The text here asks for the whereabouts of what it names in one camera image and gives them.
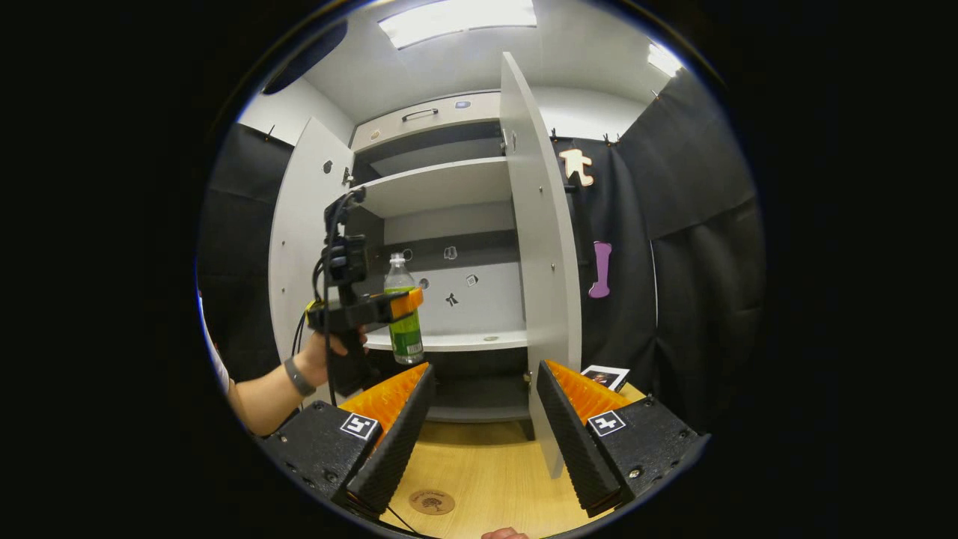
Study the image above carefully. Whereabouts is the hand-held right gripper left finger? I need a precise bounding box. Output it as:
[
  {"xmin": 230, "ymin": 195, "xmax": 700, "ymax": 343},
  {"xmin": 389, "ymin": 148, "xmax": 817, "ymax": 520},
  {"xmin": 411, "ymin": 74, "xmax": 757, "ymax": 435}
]
[{"xmin": 257, "ymin": 362, "xmax": 436, "ymax": 519}]

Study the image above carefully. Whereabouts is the grey cabinet drawer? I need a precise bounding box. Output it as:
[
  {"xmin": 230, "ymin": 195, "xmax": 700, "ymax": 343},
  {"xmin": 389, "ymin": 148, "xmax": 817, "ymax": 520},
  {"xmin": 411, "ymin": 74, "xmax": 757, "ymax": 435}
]
[{"xmin": 350, "ymin": 91, "xmax": 502, "ymax": 154}]

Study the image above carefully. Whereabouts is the grey cabinet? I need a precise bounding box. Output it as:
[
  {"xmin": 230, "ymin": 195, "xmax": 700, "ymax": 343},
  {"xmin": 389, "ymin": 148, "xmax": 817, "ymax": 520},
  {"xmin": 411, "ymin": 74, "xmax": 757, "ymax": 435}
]
[{"xmin": 348, "ymin": 91, "xmax": 540, "ymax": 424}]

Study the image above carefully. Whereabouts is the grey wristband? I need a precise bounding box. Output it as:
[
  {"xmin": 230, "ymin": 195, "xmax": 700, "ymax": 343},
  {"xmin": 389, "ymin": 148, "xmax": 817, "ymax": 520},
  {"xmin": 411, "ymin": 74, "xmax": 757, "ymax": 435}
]
[{"xmin": 283, "ymin": 357, "xmax": 317, "ymax": 398}]

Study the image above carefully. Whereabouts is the grey cabinet door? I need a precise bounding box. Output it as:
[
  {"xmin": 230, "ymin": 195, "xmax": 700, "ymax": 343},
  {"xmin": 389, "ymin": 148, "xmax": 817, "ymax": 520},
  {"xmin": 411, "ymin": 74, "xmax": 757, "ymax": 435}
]
[
  {"xmin": 268, "ymin": 116, "xmax": 356, "ymax": 409},
  {"xmin": 499, "ymin": 51, "xmax": 583, "ymax": 480}
]

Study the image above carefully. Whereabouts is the grey cabinet shelf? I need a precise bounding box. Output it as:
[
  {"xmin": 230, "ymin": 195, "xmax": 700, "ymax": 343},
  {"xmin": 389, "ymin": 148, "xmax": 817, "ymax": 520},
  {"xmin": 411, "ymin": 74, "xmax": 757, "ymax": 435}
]
[
  {"xmin": 364, "ymin": 329, "xmax": 529, "ymax": 353},
  {"xmin": 358, "ymin": 156, "xmax": 513, "ymax": 219}
]

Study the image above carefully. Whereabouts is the large ceiling light panel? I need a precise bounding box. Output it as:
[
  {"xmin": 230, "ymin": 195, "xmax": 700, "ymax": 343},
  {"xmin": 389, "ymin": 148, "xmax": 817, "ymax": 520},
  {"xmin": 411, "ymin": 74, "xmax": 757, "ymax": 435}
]
[{"xmin": 378, "ymin": 0, "xmax": 538, "ymax": 50}]

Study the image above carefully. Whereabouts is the green label plastic bottle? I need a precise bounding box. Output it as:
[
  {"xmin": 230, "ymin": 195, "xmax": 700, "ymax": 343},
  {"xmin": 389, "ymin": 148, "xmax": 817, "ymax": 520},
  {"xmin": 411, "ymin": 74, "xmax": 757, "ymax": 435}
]
[{"xmin": 383, "ymin": 252, "xmax": 425, "ymax": 365}]

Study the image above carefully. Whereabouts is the small ceiling light panel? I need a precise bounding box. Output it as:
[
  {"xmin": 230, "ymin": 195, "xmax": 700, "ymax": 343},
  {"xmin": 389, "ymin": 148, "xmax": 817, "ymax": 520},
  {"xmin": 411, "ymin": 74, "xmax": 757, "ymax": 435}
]
[{"xmin": 647, "ymin": 41, "xmax": 684, "ymax": 78}]

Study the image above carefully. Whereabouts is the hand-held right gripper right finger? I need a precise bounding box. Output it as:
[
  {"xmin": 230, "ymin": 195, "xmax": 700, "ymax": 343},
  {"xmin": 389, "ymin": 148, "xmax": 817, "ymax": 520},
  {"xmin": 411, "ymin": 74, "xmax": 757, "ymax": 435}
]
[{"xmin": 536, "ymin": 359, "xmax": 710, "ymax": 519}]

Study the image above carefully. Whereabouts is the round wooden coaster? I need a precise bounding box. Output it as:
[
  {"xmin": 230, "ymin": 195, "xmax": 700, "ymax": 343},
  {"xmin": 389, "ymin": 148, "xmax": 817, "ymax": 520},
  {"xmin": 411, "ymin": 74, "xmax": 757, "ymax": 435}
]
[{"xmin": 409, "ymin": 489, "xmax": 456, "ymax": 516}]

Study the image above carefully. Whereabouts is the black backdrop cloth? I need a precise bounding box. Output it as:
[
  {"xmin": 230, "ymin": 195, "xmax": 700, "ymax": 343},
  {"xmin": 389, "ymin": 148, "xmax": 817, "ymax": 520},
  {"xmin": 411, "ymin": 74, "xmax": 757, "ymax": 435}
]
[
  {"xmin": 552, "ymin": 66, "xmax": 766, "ymax": 439},
  {"xmin": 196, "ymin": 124, "xmax": 296, "ymax": 383}
]

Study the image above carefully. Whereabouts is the white picture book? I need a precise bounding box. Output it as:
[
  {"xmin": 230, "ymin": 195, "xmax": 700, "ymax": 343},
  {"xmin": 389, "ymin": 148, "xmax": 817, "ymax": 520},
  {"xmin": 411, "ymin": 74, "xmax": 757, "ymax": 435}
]
[{"xmin": 580, "ymin": 365, "xmax": 631, "ymax": 392}]

